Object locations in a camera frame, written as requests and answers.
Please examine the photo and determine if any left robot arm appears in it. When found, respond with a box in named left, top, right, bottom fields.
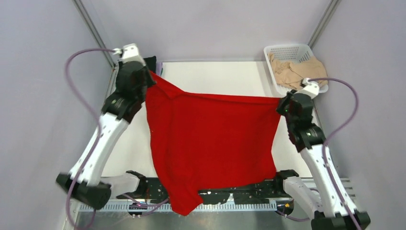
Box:
left=56, top=61, right=155, bottom=210

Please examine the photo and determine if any left corner aluminium post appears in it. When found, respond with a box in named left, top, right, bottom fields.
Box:
left=72, top=0, right=107, bottom=49

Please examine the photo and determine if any folded lavender t-shirt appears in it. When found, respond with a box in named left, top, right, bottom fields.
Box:
left=156, top=62, right=163, bottom=76

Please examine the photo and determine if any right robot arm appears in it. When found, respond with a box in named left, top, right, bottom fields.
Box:
left=273, top=90, right=371, bottom=230

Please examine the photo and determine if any red t-shirt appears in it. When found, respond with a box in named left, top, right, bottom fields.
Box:
left=146, top=74, right=281, bottom=216

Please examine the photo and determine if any white slotted cable duct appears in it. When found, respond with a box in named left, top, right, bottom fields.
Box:
left=100, top=201, right=277, bottom=212

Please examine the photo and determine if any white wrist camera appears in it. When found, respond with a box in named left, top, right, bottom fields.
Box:
left=113, top=43, right=146, bottom=66
left=299, top=78, right=320, bottom=99

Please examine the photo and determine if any folded black t-shirt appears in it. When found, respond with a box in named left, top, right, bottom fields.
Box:
left=144, top=56, right=157, bottom=73

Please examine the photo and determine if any white plastic laundry basket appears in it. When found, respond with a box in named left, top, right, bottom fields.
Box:
left=263, top=44, right=328, bottom=97

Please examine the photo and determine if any aluminium frame rail front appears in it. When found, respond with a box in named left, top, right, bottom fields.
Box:
left=67, top=177, right=357, bottom=204

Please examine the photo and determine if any right corner aluminium post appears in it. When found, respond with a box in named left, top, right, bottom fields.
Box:
left=307, top=0, right=342, bottom=49

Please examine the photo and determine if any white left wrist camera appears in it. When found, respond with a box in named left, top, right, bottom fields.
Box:
left=113, top=43, right=146, bottom=66

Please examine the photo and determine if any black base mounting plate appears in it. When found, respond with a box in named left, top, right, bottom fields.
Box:
left=128, top=177, right=294, bottom=205

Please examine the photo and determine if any beige t-shirt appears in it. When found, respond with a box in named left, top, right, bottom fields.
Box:
left=268, top=53, right=327, bottom=90

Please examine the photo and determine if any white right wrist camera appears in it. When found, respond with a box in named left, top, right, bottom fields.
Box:
left=299, top=78, right=320, bottom=99

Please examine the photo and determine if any corner aluminium post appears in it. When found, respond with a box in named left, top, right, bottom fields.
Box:
left=307, top=0, right=342, bottom=49
left=72, top=0, right=107, bottom=49

